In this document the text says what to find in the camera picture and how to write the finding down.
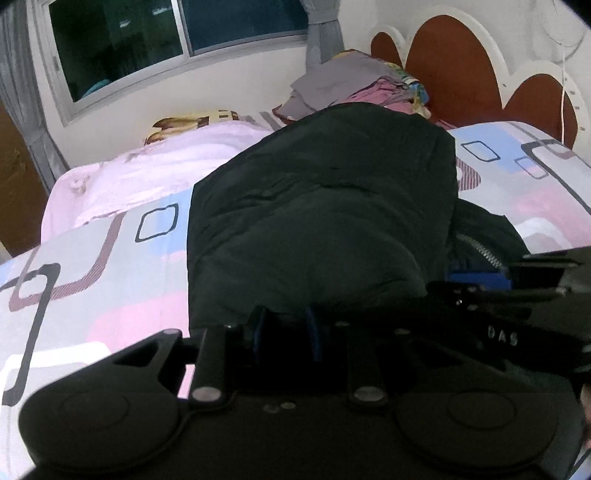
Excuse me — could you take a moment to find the yellow printed pillow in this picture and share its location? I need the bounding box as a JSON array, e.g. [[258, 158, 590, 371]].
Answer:
[[144, 108, 242, 146]]

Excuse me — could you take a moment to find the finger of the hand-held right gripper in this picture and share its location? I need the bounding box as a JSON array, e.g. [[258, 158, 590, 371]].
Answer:
[[449, 253, 587, 292], [425, 281, 570, 311]]

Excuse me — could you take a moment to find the sliding glass window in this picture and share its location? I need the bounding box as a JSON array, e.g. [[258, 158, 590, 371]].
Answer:
[[34, 0, 324, 127]]

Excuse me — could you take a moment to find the folded grey cloth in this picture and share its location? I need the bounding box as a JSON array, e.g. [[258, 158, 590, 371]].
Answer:
[[279, 50, 393, 121]]

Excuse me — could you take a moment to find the patterned pastel bedsheet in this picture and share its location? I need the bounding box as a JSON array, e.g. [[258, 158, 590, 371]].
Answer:
[[0, 120, 591, 480]]

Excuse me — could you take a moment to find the black puffer jacket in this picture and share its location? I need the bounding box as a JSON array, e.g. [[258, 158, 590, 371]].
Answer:
[[187, 102, 532, 333]]

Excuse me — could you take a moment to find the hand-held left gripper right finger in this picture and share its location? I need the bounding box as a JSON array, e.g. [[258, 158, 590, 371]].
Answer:
[[302, 305, 416, 410]]

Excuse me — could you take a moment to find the colourful printed cloth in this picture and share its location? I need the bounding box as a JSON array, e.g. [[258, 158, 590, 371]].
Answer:
[[388, 62, 431, 118]]

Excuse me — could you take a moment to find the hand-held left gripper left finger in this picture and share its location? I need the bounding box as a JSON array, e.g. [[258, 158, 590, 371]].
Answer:
[[111, 305, 273, 412]]

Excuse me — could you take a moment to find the white cable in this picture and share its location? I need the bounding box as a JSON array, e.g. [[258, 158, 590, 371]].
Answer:
[[556, 28, 583, 148]]

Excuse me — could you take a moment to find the pink quilt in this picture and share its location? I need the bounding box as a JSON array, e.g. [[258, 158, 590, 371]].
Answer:
[[41, 117, 296, 243]]

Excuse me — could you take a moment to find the brown and white headboard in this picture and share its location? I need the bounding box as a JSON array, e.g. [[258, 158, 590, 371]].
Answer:
[[369, 4, 591, 160]]

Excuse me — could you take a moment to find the brown wooden door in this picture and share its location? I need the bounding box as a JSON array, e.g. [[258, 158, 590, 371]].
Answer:
[[0, 104, 49, 259]]

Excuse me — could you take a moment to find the grey curtain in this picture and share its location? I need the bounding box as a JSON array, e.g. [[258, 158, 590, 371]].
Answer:
[[300, 0, 345, 77], [0, 0, 70, 190]]

